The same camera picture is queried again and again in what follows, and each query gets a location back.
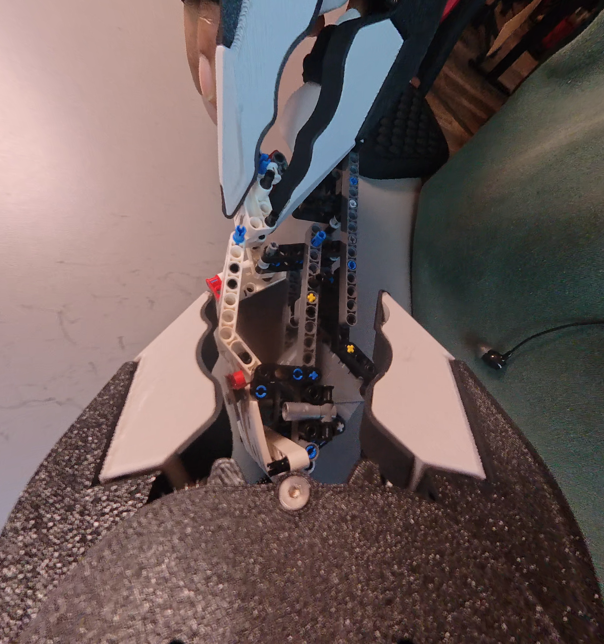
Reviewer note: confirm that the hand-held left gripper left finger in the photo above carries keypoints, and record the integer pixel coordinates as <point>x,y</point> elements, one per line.
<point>166,403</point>

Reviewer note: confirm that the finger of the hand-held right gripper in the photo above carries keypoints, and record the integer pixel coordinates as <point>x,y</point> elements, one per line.
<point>357,81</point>
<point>247,91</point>

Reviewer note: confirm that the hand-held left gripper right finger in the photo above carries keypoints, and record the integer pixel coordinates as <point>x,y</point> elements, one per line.
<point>418,403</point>

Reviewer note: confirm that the small white toy brick assembly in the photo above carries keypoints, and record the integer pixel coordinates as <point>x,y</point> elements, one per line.
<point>254,211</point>

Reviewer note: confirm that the black toy vehicle chassis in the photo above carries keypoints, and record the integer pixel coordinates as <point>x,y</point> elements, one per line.
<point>302,332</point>

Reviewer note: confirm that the grey desk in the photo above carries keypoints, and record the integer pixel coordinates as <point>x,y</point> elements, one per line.
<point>81,252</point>

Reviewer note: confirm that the person's right hand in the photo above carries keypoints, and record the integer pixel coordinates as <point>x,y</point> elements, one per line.
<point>207,75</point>

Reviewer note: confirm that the black wrist rest pad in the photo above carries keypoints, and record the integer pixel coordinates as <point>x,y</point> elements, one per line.
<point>408,141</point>

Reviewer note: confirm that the person's green sweater torso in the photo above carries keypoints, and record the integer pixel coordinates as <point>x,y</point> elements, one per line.
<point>533,252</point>

